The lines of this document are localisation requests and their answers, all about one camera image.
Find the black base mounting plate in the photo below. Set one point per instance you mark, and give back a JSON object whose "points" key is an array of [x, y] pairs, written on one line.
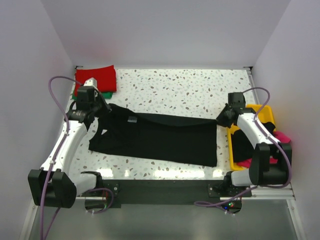
{"points": [[161, 192]]}

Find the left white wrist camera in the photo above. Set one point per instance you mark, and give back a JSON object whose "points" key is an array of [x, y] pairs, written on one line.
{"points": [[91, 82]]}

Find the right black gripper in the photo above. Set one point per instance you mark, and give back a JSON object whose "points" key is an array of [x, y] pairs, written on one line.
{"points": [[223, 118]]}

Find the green folded t shirt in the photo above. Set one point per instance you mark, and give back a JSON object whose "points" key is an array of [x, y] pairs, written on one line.
{"points": [[106, 95]]}

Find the black t shirt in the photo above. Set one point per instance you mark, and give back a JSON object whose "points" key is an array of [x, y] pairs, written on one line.
{"points": [[242, 149], [178, 139]]}

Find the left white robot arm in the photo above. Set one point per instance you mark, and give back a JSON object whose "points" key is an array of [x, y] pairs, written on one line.
{"points": [[51, 185]]}

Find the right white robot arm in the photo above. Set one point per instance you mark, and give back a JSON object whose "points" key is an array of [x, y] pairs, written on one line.
{"points": [[262, 172]]}

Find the pink t shirt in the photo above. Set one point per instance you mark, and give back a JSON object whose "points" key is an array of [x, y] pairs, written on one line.
{"points": [[242, 149]]}

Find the aluminium frame rail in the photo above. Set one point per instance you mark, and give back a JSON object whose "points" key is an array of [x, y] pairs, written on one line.
{"points": [[251, 193]]}

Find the yellow plastic bin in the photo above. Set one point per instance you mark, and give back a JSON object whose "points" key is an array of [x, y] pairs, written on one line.
{"points": [[265, 116]]}

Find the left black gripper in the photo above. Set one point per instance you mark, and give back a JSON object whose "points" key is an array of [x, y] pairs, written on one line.
{"points": [[102, 105]]}

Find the red folded t shirt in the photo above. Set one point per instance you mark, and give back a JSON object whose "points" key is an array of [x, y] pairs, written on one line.
{"points": [[105, 77]]}

